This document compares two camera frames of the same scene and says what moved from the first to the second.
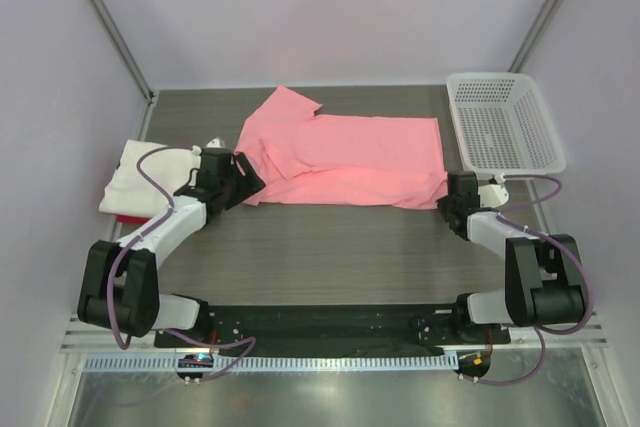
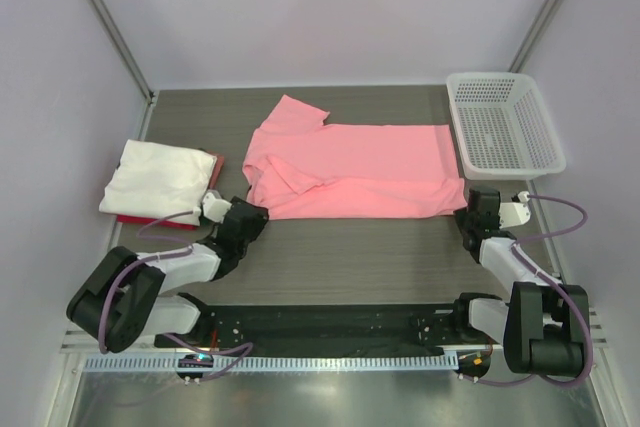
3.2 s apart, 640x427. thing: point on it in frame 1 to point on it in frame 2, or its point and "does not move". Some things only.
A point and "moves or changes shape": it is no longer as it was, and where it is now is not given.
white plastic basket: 504,124 does not move
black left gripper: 249,182 to 260,220
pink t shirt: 360,160 moves or changes shape
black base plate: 333,326 does not move
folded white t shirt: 130,194 does not move
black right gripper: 443,204 to 461,215
